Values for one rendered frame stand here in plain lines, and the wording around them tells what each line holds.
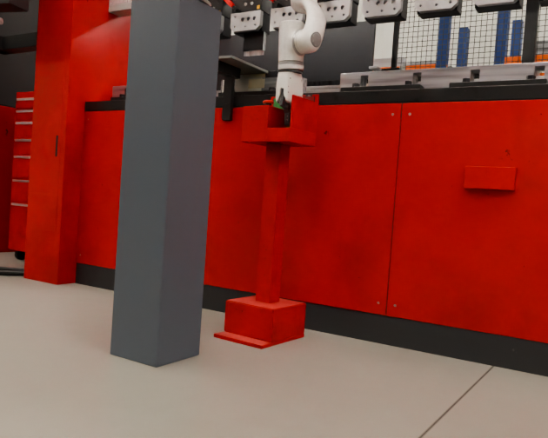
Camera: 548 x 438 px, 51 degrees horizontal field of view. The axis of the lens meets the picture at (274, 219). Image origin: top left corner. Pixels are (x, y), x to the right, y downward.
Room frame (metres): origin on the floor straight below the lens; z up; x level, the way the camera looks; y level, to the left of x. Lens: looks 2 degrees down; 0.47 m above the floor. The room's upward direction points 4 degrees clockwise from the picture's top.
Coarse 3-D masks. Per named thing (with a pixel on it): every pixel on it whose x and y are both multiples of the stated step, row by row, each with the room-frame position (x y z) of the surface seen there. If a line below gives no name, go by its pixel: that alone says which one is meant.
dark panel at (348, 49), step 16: (272, 32) 3.02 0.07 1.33; (336, 32) 2.83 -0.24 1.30; (352, 32) 2.79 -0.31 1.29; (368, 32) 2.75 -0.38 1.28; (224, 48) 3.18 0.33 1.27; (240, 48) 3.12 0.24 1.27; (272, 48) 3.02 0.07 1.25; (320, 48) 2.87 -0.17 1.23; (336, 48) 2.83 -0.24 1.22; (352, 48) 2.79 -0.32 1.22; (368, 48) 2.75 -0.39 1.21; (256, 64) 3.07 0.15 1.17; (272, 64) 3.01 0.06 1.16; (304, 64) 2.92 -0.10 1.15; (320, 64) 2.87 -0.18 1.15; (336, 64) 2.83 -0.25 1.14; (352, 64) 2.78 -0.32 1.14; (368, 64) 2.74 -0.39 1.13; (320, 80) 2.87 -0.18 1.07
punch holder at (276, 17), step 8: (280, 0) 2.37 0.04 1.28; (288, 0) 2.35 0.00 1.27; (272, 8) 2.39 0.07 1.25; (280, 8) 2.36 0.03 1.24; (288, 8) 2.34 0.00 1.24; (272, 16) 2.38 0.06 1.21; (280, 16) 2.36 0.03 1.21; (288, 16) 2.34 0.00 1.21; (296, 16) 2.32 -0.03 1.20; (304, 16) 2.32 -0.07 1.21; (272, 24) 2.38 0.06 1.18; (304, 24) 2.33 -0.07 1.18
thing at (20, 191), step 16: (32, 96) 3.38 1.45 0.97; (16, 112) 3.45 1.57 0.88; (32, 112) 3.37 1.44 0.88; (16, 128) 3.45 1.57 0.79; (16, 144) 3.44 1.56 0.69; (16, 160) 3.44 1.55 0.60; (16, 176) 3.44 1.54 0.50; (16, 192) 3.43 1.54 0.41; (16, 208) 3.43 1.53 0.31; (16, 224) 3.42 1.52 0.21; (16, 240) 3.42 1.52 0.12; (16, 256) 3.46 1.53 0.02
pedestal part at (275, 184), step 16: (272, 144) 1.96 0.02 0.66; (272, 160) 1.96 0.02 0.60; (288, 160) 1.98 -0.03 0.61; (272, 176) 1.95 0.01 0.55; (272, 192) 1.95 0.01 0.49; (272, 208) 1.95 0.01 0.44; (272, 224) 1.94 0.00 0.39; (272, 240) 1.94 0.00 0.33; (272, 256) 1.94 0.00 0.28; (272, 272) 1.94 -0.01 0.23; (272, 288) 1.95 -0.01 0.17
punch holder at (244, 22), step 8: (232, 0) 2.49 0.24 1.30; (240, 0) 2.47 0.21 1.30; (248, 0) 2.45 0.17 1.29; (256, 0) 2.43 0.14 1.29; (264, 0) 2.43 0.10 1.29; (232, 8) 2.49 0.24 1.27; (240, 8) 2.47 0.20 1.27; (248, 8) 2.45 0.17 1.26; (256, 8) 2.43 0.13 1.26; (264, 8) 2.44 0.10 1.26; (232, 16) 2.48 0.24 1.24; (240, 16) 2.46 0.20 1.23; (248, 16) 2.44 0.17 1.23; (256, 16) 2.42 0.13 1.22; (264, 16) 2.45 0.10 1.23; (232, 24) 2.48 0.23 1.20; (240, 24) 2.46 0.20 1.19; (248, 24) 2.44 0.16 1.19; (256, 24) 2.42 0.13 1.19; (264, 24) 2.45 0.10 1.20; (240, 32) 2.48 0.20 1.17; (248, 32) 2.47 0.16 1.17
